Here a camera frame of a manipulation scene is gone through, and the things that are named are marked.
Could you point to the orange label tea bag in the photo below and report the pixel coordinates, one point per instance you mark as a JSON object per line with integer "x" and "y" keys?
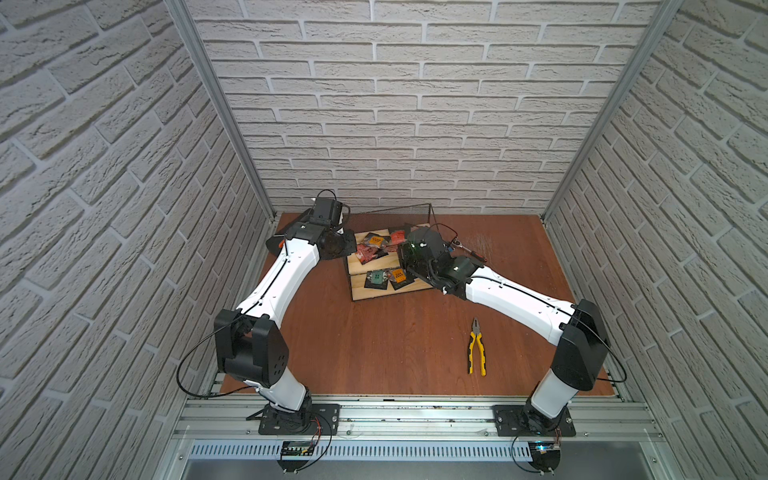
{"x": 376, "y": 241}

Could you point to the aluminium front rail frame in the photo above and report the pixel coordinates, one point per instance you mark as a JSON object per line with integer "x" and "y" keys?
{"x": 420, "y": 428}

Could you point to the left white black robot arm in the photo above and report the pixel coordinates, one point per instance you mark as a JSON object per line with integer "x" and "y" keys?
{"x": 249, "y": 344}

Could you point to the black wire wooden shelf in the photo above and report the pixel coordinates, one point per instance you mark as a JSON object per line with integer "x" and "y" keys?
{"x": 381, "y": 220}

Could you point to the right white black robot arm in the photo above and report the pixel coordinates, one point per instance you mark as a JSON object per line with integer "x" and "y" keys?
{"x": 576, "y": 330}

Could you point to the left controller board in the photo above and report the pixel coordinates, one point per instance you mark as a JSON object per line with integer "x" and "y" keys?
{"x": 296, "y": 455}

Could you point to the red tea bag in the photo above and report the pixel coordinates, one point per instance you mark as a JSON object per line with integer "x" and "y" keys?
{"x": 392, "y": 247}
{"x": 366, "y": 253}

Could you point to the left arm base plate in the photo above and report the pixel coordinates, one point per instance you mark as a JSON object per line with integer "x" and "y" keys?
{"x": 323, "y": 417}

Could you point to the controller board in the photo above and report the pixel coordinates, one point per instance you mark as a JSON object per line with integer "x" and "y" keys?
{"x": 296, "y": 455}
{"x": 545, "y": 457}

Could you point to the right controller board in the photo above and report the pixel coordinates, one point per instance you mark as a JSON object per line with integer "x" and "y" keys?
{"x": 545, "y": 457}

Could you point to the green label tea bag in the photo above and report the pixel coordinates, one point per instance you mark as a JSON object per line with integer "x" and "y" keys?
{"x": 376, "y": 279}

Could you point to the orange tea bag shelf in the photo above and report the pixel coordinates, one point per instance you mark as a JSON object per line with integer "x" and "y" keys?
{"x": 399, "y": 278}

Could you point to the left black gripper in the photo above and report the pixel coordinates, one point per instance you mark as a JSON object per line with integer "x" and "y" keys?
{"x": 346, "y": 243}

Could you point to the black plastic tool case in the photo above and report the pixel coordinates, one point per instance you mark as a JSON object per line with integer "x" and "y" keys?
{"x": 275, "y": 243}

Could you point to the yellow black combination pliers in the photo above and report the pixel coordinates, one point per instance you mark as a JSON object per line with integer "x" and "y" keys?
{"x": 476, "y": 343}

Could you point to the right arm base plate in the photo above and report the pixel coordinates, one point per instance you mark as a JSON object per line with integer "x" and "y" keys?
{"x": 523, "y": 420}

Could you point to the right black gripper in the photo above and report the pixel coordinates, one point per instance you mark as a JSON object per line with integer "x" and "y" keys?
{"x": 403, "y": 251}

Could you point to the red black ratchet wrench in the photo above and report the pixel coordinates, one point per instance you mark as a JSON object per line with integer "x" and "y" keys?
{"x": 457, "y": 244}

